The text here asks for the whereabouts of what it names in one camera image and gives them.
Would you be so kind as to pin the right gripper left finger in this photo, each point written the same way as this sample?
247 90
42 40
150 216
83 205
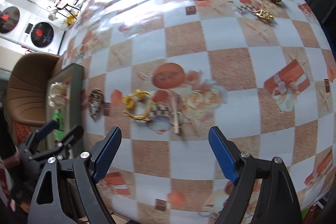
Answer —
67 189

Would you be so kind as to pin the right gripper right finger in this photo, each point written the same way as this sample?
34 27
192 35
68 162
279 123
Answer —
277 201

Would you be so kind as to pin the green plastic bangle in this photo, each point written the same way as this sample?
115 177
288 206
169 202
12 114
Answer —
59 131

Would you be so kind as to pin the white polka dot scrunchie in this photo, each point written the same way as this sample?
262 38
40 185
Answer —
58 96

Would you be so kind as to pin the grey jewelry box tray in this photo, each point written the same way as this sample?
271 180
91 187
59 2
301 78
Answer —
72 112

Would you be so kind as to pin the red patterned cloth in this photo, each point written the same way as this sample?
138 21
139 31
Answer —
19 198

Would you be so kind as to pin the brown leather chair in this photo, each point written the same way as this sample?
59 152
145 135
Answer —
27 87

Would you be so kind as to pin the lower white washing machine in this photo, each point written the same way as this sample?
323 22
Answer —
41 36

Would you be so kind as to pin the white washing machine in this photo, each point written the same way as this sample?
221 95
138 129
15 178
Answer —
41 36
13 21

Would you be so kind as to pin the upper white washing machine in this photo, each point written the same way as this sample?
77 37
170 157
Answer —
13 21

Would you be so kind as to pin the yellow items on floor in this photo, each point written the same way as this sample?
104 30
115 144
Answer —
70 20

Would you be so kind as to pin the checkered patterned tablecloth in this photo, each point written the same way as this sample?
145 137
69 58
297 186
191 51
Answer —
166 71

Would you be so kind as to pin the gold hair clip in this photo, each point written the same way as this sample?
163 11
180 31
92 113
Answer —
263 15

